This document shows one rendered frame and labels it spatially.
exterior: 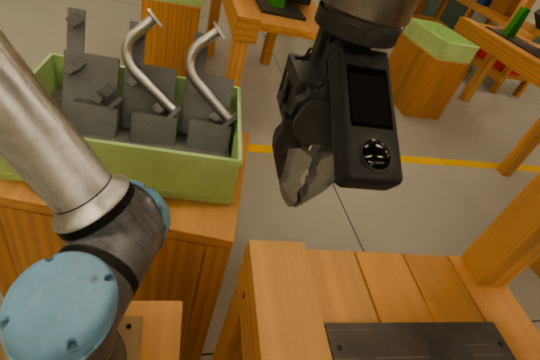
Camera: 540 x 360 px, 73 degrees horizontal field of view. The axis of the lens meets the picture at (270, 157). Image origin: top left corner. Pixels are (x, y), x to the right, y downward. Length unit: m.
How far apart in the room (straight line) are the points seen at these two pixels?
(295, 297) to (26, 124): 0.58
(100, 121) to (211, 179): 0.38
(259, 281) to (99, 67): 0.78
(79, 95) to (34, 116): 0.74
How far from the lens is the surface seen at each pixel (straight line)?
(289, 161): 0.36
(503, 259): 1.07
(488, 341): 1.00
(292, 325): 0.78
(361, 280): 0.93
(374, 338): 0.84
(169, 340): 0.78
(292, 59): 0.37
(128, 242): 0.54
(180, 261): 1.10
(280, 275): 0.83
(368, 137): 0.28
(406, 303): 0.96
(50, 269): 0.50
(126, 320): 0.72
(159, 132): 1.15
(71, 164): 0.51
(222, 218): 1.04
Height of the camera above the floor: 1.56
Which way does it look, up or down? 37 degrees down
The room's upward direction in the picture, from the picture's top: 17 degrees clockwise
